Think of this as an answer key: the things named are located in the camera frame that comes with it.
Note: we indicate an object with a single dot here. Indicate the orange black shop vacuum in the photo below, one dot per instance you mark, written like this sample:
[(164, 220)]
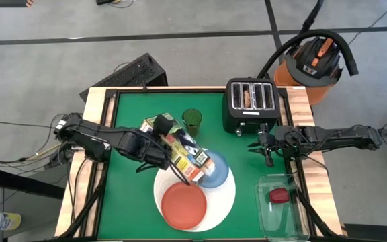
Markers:
[(311, 70)]

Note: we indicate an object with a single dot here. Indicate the white woven round placemat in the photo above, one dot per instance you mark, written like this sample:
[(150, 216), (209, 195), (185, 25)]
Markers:
[(220, 205)]

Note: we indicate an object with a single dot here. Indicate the black orange striped case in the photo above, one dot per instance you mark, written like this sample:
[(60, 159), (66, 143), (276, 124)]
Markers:
[(12, 3)]

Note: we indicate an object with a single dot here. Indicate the black perforated computer case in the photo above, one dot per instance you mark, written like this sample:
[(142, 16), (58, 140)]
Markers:
[(129, 75)]

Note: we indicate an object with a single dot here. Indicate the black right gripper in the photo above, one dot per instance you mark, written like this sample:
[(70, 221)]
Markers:
[(269, 146)]

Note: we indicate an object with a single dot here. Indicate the black four-slot toaster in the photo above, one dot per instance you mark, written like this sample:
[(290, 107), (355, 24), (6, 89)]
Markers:
[(250, 116)]

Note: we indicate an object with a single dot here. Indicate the red apple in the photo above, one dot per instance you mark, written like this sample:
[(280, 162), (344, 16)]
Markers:
[(279, 195)]

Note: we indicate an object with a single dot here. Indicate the light blue bowl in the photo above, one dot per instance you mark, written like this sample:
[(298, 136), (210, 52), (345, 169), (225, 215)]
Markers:
[(221, 171)]

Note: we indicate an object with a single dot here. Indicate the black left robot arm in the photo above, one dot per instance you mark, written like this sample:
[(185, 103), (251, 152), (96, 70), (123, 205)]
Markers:
[(92, 134)]

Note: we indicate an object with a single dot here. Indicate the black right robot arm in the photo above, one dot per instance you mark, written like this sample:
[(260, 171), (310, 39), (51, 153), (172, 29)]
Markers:
[(331, 138)]

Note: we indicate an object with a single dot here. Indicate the black floor box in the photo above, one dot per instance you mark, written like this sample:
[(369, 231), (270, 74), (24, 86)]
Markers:
[(375, 232)]

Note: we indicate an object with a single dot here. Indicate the clear plastic container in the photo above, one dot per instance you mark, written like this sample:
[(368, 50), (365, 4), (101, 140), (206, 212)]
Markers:
[(281, 218)]

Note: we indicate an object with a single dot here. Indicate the orange-red plate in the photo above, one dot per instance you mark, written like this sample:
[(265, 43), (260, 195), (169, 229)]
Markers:
[(183, 205)]

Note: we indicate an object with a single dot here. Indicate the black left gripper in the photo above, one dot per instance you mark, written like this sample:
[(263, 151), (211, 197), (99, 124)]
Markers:
[(155, 153)]

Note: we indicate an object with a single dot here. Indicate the yellow white bottle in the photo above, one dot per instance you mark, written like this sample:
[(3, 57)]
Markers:
[(10, 221)]

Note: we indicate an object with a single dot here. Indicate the panda cereal box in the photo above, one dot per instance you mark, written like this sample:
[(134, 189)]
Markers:
[(186, 154)]

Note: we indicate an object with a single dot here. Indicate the black frame strut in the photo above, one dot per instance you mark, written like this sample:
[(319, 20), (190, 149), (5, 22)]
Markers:
[(89, 201), (314, 215)]

